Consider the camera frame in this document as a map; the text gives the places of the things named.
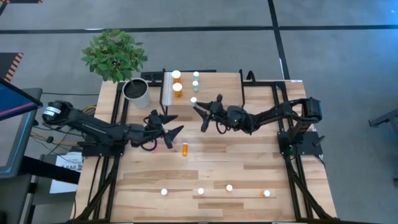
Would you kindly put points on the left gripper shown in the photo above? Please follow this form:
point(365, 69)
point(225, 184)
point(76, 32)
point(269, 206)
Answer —
point(152, 127)

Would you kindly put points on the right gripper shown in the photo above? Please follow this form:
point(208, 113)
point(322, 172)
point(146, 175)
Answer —
point(221, 113)

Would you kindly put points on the orange pill bottle white cap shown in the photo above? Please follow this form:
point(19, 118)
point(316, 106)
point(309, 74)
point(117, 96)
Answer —
point(266, 193)
point(185, 150)
point(178, 88)
point(229, 187)
point(164, 191)
point(176, 74)

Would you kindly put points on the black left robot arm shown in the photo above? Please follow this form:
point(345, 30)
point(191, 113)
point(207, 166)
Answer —
point(93, 129)

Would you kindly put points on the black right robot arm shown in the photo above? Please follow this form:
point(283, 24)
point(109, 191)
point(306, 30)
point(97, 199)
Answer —
point(270, 115)

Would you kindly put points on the white plant pot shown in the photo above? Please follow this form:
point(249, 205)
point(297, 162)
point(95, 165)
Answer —
point(140, 101)

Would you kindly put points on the green leafy plant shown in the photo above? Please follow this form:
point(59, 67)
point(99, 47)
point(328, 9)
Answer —
point(113, 56)

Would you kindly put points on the white printed paper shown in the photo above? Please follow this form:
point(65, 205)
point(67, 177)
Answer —
point(65, 186)

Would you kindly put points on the black desk base beam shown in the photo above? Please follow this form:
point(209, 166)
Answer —
point(49, 170)

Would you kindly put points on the large computer monitor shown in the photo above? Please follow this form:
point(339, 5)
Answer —
point(15, 101)

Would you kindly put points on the grey chair base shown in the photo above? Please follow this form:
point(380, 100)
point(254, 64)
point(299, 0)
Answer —
point(387, 119)

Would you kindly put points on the wooden shelf black frame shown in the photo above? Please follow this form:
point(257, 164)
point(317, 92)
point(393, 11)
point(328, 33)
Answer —
point(217, 84)

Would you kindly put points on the black aluminium frame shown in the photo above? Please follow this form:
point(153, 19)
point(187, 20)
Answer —
point(276, 90)

